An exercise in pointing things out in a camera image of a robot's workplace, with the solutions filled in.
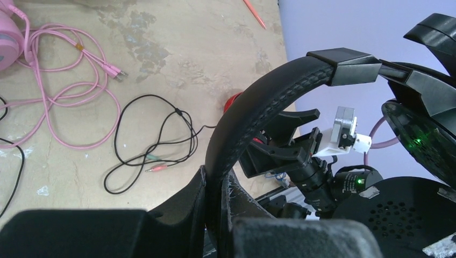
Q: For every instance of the orange pencil stick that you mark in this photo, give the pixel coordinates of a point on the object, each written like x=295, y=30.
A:
x=255, y=14

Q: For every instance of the pink headphones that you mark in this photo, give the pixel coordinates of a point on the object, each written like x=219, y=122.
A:
x=20, y=44

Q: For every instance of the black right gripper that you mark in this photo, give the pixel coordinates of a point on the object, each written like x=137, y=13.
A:
x=275, y=150

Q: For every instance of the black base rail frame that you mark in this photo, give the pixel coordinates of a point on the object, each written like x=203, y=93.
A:
x=277, y=199

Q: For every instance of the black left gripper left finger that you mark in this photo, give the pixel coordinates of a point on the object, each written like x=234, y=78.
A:
x=173, y=229

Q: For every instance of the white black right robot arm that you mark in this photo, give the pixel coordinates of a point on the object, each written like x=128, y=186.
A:
x=323, y=189

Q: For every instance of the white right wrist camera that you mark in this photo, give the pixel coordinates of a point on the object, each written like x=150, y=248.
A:
x=342, y=138

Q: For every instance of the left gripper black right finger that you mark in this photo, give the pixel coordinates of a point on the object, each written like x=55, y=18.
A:
x=248, y=230

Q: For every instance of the red black headphones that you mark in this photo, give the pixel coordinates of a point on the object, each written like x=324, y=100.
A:
x=227, y=105

